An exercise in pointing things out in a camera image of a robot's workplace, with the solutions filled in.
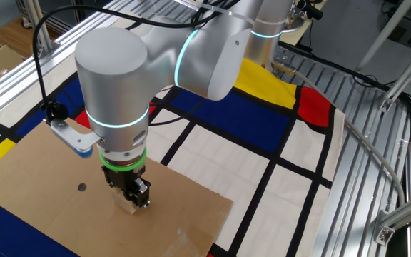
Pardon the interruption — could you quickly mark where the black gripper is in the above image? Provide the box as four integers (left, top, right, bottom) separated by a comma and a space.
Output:
101, 166, 152, 209

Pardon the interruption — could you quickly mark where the small wooden block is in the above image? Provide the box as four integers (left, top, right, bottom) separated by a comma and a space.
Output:
111, 188, 148, 216

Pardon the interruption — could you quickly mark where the colour block patterned cloth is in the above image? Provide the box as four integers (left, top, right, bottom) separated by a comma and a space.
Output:
0, 17, 346, 257

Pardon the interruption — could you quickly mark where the brown cardboard sheet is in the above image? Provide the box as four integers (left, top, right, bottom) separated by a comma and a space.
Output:
0, 117, 234, 257

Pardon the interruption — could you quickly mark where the dark equipment cabinet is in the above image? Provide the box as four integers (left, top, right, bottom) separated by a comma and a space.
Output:
15, 0, 117, 35

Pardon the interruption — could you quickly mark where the black webcam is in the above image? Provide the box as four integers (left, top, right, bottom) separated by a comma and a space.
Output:
296, 0, 324, 21

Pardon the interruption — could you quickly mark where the pale grey slanted leg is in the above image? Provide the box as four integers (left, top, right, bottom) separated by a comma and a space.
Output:
355, 0, 411, 72

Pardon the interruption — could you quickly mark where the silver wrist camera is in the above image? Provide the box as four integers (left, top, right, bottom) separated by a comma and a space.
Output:
50, 119, 103, 158

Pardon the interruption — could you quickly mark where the aluminium table edge rail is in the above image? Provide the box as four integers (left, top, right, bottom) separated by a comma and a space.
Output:
0, 0, 178, 129

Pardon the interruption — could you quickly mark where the aluminium frame strut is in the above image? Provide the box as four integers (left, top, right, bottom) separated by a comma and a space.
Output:
26, 0, 56, 60
372, 186, 411, 247
379, 41, 411, 114

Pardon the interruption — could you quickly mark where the grey cable with brass plug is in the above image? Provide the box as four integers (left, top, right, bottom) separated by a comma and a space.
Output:
271, 59, 406, 207

